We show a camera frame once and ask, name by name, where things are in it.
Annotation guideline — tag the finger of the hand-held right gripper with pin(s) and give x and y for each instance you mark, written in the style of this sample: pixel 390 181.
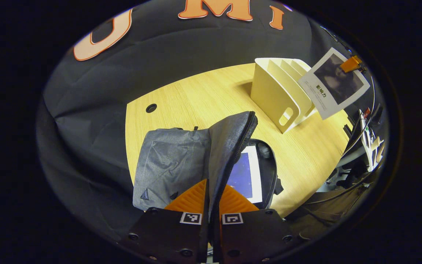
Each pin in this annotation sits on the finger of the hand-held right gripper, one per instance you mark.
pixel 351 63

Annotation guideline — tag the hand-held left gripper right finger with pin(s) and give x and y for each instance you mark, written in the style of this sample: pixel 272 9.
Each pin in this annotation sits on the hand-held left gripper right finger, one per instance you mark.
pixel 251 234

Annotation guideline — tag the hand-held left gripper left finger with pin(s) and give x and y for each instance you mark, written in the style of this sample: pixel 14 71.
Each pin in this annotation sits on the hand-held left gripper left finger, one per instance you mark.
pixel 167 234

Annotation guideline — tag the white book with dark portrait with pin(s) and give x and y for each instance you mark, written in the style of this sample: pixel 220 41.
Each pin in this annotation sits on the white book with dark portrait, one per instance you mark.
pixel 332 88

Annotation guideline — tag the blue cover book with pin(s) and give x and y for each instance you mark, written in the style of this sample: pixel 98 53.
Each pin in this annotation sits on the blue cover book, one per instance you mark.
pixel 245 176

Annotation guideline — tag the grey schoolbag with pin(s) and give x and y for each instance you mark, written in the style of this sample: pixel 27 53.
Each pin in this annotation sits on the grey schoolbag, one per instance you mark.
pixel 174 161

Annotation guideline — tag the cream bookshelf file holder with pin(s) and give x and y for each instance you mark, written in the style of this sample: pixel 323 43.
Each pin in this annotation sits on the cream bookshelf file holder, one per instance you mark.
pixel 269 91

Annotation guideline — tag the white equipment rack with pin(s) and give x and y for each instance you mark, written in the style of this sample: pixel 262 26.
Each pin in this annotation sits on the white equipment rack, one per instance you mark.
pixel 372 143

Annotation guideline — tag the black backdrop cloth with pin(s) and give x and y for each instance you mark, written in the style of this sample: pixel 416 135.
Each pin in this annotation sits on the black backdrop cloth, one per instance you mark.
pixel 159 55

